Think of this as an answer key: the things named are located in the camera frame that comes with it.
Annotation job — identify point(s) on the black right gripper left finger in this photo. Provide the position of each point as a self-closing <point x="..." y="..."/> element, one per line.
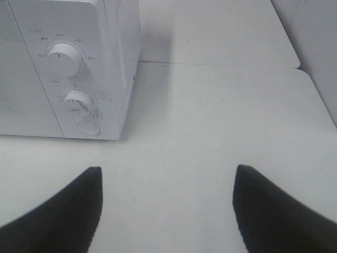
<point x="66" y="222"/>

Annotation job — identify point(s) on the white timer knob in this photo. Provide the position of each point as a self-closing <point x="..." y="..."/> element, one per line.
<point x="79" y="103"/>

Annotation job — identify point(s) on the white microwave door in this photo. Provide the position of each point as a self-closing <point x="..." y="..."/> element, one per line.
<point x="25" y="108"/>

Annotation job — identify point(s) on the upper white power knob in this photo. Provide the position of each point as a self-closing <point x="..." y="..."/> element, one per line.
<point x="64" y="60"/>

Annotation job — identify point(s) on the white microwave oven body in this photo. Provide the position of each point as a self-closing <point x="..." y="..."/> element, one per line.
<point x="107" y="35"/>

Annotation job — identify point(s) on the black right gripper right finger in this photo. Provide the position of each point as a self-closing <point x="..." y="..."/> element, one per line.
<point x="271" y="220"/>

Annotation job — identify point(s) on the round white door button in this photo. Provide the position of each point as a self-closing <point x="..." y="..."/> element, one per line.
<point x="88" y="128"/>

